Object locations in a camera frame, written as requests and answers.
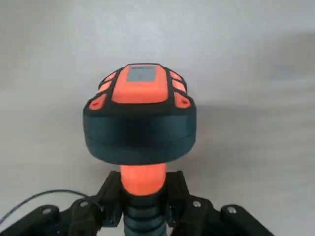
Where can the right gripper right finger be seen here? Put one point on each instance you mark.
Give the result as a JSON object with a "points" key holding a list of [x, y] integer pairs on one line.
{"points": [[197, 218]]}

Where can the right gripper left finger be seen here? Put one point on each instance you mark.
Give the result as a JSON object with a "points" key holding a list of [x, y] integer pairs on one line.
{"points": [[83, 216]]}

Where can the orange black barcode scanner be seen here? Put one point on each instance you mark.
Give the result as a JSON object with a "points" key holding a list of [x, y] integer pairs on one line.
{"points": [[139, 123]]}

